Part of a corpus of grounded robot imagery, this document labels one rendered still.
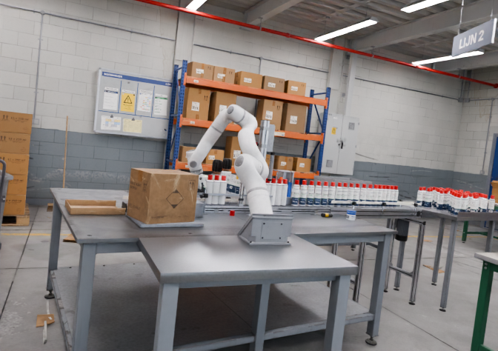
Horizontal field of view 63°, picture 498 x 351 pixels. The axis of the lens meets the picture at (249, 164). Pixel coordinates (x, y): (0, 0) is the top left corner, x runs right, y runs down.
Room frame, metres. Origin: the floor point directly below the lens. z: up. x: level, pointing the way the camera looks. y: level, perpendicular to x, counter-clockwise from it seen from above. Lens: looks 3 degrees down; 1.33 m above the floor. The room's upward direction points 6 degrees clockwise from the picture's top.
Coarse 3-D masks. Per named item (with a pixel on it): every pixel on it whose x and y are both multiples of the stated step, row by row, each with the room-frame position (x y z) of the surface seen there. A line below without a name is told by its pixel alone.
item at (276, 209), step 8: (208, 208) 2.72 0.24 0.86; (216, 208) 2.75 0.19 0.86; (224, 208) 2.78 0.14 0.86; (232, 208) 2.82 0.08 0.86; (240, 208) 2.85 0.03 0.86; (248, 208) 2.89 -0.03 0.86; (272, 208) 2.98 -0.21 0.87; (280, 208) 3.02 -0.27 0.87; (288, 208) 3.06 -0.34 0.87; (296, 208) 3.10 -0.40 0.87; (304, 208) 3.14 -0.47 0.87; (312, 208) 3.18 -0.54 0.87; (320, 208) 3.22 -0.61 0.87; (328, 208) 3.27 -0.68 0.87
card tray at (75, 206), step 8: (72, 200) 2.45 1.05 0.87; (80, 200) 2.47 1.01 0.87; (88, 200) 2.49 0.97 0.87; (96, 200) 2.52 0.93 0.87; (104, 200) 2.54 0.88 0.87; (112, 200) 2.57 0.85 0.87; (72, 208) 2.21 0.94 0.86; (80, 208) 2.23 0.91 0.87; (88, 208) 2.25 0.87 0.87; (96, 208) 2.28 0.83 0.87; (104, 208) 2.30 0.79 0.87; (112, 208) 2.32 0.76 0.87; (120, 208) 2.34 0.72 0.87
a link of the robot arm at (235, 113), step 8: (232, 104) 2.50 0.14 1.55; (224, 112) 2.63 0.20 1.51; (232, 112) 2.46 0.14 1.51; (240, 112) 2.48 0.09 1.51; (216, 120) 2.64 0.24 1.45; (224, 120) 2.62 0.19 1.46; (232, 120) 2.50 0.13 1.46; (240, 120) 2.50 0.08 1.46; (216, 128) 2.64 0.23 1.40; (224, 128) 2.66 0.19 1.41
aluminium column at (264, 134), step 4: (264, 120) 2.77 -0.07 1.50; (264, 124) 2.77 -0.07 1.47; (268, 124) 2.79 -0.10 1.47; (260, 132) 2.80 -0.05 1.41; (264, 132) 2.78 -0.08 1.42; (260, 136) 2.80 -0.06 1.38; (264, 136) 2.78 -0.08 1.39; (260, 140) 2.80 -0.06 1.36; (264, 140) 2.78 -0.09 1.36; (260, 148) 2.78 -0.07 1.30; (264, 148) 2.79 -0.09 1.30; (260, 152) 2.78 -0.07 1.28; (264, 152) 2.79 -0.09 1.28; (264, 156) 2.79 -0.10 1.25
